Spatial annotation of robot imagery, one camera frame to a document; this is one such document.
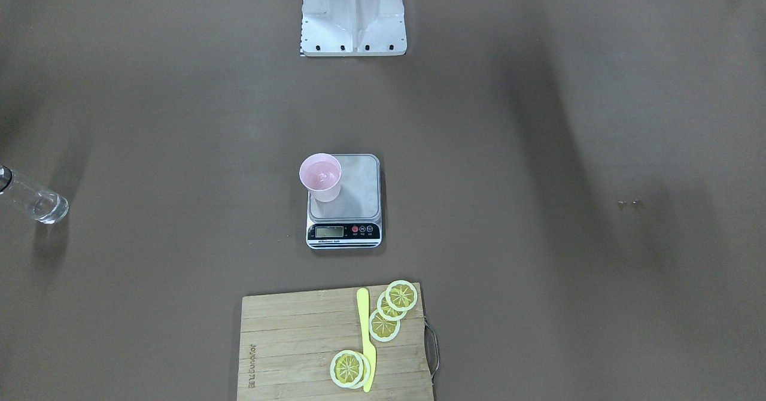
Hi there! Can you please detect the lemon slice far end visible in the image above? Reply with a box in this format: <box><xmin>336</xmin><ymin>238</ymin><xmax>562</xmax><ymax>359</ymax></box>
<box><xmin>384</xmin><ymin>280</ymin><xmax>419</xmax><ymax>312</ymax></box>

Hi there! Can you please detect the bamboo cutting board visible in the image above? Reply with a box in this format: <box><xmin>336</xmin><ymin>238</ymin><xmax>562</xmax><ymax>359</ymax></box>
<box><xmin>237</xmin><ymin>287</ymin><xmax>439</xmax><ymax>400</ymax></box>

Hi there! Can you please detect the pink plastic cup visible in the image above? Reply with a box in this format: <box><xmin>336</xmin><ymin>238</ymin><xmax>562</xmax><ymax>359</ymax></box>
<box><xmin>299</xmin><ymin>153</ymin><xmax>342</xmax><ymax>202</ymax></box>

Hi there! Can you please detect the lemon slice middle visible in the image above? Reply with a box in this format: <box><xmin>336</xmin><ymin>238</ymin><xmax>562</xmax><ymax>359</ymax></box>
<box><xmin>376</xmin><ymin>292</ymin><xmax>407</xmax><ymax>321</ymax></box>

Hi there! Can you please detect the yellow plastic knife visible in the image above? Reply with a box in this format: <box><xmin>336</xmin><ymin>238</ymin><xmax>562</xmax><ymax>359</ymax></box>
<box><xmin>356</xmin><ymin>287</ymin><xmax>377</xmax><ymax>393</ymax></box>

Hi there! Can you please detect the lemon slice top single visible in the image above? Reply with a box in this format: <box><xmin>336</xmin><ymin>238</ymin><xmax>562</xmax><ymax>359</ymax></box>
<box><xmin>329</xmin><ymin>350</ymin><xmax>362</xmax><ymax>389</ymax></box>

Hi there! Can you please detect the clear glass sauce bottle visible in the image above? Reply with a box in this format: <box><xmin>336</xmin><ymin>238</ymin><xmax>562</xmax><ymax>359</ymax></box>
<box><xmin>1</xmin><ymin>165</ymin><xmax>69</xmax><ymax>226</ymax></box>

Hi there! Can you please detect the silver digital kitchen scale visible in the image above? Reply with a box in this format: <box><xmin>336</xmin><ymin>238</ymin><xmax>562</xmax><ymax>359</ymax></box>
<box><xmin>306</xmin><ymin>154</ymin><xmax>385</xmax><ymax>250</ymax></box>

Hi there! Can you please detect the lemon slice under single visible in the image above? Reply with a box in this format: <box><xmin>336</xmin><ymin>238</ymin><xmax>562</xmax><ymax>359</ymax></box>
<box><xmin>351</xmin><ymin>352</ymin><xmax>371</xmax><ymax>389</ymax></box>

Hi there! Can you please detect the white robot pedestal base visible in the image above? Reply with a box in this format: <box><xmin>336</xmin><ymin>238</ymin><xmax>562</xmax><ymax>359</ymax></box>
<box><xmin>299</xmin><ymin>0</ymin><xmax>408</xmax><ymax>57</ymax></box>

